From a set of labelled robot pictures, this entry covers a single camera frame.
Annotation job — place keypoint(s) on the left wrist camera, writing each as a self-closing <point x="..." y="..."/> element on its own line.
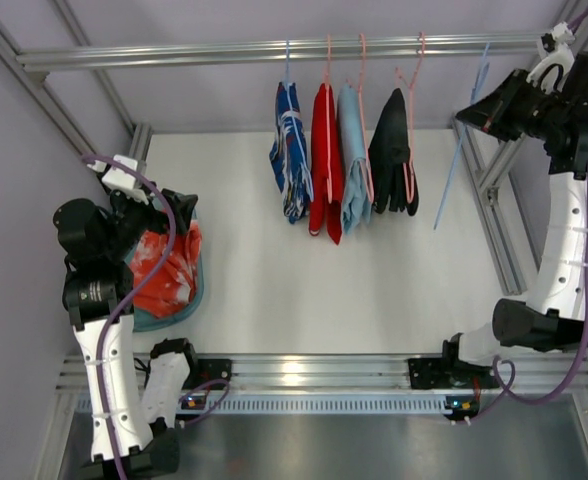
<point x="117" y="179"/>

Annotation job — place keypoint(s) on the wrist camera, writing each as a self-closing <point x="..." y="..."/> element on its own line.
<point x="117" y="179"/>
<point x="556" y="58"/>

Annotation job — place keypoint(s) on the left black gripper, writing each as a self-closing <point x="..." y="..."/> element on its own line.
<point x="163" y="213"/>

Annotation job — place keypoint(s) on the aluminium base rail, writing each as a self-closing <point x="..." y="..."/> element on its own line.
<point x="265" y="374"/>

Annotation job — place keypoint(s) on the slotted cable duct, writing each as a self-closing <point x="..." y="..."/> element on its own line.
<point x="356" y="404"/>

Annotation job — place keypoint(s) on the aluminium hanging rail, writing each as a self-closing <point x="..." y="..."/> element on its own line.
<point x="275" y="51"/>

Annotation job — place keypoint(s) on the aluminium frame right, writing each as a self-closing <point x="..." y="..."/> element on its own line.
<point x="487" y="171"/>

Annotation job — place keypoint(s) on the light blue hanger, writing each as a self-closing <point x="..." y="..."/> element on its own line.
<point x="306" y="175"/>
<point x="481" y="75"/>

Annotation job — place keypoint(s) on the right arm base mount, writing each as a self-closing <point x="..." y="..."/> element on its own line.
<point x="431" y="373"/>

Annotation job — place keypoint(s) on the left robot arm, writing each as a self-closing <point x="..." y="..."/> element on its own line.
<point x="134" y="434"/>

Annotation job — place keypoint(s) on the pink hanger with red trousers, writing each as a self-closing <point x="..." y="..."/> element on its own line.
<point x="330" y="60"/>

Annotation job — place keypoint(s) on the light blue trousers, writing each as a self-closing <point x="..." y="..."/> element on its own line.
<point x="356" y="204"/>

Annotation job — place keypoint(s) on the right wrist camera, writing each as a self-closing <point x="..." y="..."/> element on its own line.
<point x="556" y="58"/>

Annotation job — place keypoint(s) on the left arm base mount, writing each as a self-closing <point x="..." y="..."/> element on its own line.
<point x="208" y="368"/>

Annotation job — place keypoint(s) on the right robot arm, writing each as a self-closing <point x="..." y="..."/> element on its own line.
<point x="554" y="315"/>

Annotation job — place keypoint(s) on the pink hanger with black trousers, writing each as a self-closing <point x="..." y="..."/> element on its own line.
<point x="410" y="100"/>

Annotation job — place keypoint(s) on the black trousers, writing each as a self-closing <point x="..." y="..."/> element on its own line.
<point x="389" y="152"/>

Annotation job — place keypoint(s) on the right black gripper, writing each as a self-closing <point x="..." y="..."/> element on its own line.
<point x="516" y="107"/>

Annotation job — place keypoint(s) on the blue patterned trousers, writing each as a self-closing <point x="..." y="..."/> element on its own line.
<point x="285" y="158"/>

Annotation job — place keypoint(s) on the red trousers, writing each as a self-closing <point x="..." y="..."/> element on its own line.
<point x="321" y="212"/>

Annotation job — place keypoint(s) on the orange white trousers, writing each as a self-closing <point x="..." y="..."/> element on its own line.
<point x="174" y="287"/>

